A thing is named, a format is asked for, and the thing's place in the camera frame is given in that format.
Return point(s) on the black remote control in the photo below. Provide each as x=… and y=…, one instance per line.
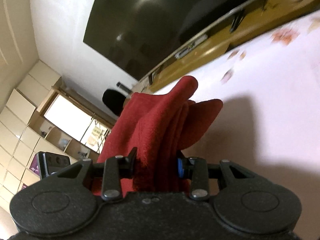
x=124, y=88

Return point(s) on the silver set-top box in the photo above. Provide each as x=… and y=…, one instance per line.
x=180, y=54

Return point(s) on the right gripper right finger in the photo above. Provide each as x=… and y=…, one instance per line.
x=246, y=201

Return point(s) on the cream wall cabinets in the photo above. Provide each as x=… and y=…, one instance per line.
x=25, y=131

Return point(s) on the bright window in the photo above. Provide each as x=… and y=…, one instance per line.
x=75, y=122

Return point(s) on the floral white bed sheet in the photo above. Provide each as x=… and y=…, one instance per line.
x=270, y=117

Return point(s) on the black flat screen television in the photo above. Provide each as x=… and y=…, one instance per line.
x=136, y=35

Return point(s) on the wooden tv stand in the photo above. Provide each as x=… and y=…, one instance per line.
x=248, y=23

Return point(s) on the black chair back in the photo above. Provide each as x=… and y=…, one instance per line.
x=114, y=101

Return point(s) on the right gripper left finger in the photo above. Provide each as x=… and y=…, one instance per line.
x=63, y=202

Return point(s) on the red cloth garment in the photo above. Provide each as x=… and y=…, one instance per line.
x=158, y=126

